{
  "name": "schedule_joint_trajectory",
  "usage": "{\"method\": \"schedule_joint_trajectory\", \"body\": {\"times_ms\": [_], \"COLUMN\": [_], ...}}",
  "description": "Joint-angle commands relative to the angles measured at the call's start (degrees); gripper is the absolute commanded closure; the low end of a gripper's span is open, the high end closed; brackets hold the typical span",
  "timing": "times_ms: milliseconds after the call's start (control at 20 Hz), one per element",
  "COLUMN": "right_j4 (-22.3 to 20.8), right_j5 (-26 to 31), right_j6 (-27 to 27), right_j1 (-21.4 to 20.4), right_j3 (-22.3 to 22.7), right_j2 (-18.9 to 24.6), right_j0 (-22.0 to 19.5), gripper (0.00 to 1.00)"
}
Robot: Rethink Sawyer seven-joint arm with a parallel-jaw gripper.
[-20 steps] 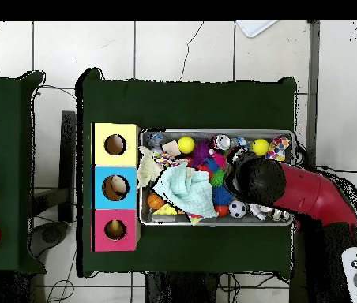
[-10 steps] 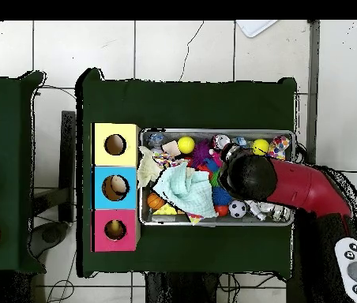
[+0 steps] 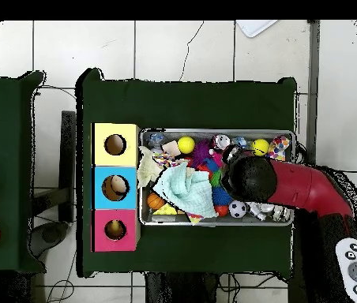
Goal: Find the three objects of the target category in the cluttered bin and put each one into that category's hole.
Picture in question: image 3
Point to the mint green knitted cloth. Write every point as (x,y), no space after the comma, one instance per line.
(188,192)

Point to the cream knitted cloth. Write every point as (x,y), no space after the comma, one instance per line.
(147,169)

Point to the orange basketball toy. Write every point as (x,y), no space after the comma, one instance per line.
(154,202)

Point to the crushed red soda can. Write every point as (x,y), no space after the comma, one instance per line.
(222,141)

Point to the yellow duck plush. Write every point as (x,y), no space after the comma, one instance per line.
(115,225)

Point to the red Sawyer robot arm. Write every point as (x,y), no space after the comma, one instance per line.
(301,186)

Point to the silver mesh bin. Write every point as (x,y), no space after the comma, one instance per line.
(203,134)

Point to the wooden box with three holes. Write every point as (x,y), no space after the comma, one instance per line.
(115,161)

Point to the wooden block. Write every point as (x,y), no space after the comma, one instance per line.
(170,148)

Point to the yellow ball with seam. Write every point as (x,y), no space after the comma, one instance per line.
(186,145)

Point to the dark green table cloth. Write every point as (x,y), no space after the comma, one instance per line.
(1,126)
(181,104)

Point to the plain yellow ball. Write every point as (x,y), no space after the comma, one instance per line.
(260,146)

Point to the black stand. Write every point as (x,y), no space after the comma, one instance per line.
(68,164)

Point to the white tray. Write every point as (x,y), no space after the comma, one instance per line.
(254,27)

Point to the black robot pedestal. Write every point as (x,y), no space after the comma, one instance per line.
(181,290)

